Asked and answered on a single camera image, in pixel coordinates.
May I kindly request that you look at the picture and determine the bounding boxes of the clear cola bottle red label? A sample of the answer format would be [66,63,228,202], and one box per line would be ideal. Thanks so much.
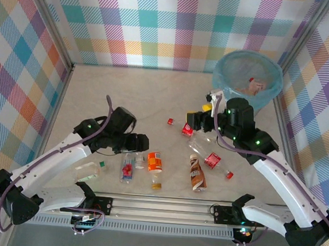
[185,139,237,181]
[165,117,220,145]

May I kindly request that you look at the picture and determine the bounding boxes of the clear bottle white green label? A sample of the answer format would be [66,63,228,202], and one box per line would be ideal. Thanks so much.
[133,151,147,170]

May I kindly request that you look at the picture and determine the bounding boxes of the orange label bottle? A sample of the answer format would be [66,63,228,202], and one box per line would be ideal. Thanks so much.
[144,151,166,191]

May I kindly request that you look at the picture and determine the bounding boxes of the blue cap water bottle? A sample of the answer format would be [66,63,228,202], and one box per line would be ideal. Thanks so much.
[118,153,136,184]

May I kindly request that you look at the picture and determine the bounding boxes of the brown chocolate milk bottle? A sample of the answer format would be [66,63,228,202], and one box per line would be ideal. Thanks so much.
[186,154,210,193]

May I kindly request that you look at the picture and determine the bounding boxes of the clear bottle green cap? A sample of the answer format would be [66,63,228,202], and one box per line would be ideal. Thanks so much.
[74,157,115,185]

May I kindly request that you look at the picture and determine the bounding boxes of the waste bin with blue liner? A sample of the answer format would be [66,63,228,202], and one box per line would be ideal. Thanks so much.
[210,46,287,116]

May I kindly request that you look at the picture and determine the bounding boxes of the left controller board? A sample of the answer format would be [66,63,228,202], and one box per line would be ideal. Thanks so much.
[70,213,101,231]

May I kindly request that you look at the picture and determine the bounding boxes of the controller board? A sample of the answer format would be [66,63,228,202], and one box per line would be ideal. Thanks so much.
[70,213,101,231]
[231,226,256,246]

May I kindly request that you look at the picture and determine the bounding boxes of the right controller board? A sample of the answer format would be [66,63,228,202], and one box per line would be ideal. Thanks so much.
[231,226,256,246]

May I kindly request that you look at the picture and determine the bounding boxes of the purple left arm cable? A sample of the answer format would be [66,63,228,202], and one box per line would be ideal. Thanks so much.
[0,86,117,241]

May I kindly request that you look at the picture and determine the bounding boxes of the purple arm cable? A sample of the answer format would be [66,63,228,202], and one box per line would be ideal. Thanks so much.
[204,94,329,246]
[0,86,117,241]

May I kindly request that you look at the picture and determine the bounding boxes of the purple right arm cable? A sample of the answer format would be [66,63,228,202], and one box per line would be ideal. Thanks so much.
[204,94,329,246]

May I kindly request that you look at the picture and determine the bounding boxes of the aluminium side rail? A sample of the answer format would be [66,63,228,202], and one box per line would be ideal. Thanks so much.
[266,96,301,173]
[35,62,76,170]

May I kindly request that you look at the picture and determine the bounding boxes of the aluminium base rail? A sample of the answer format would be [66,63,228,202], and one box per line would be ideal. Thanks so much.
[38,185,289,235]

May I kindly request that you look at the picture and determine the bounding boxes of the grey slotted cable duct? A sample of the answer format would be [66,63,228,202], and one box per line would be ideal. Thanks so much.
[28,214,235,242]

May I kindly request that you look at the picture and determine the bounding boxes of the aluminium corner post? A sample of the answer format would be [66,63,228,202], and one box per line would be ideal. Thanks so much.
[277,0,329,73]
[18,0,82,74]

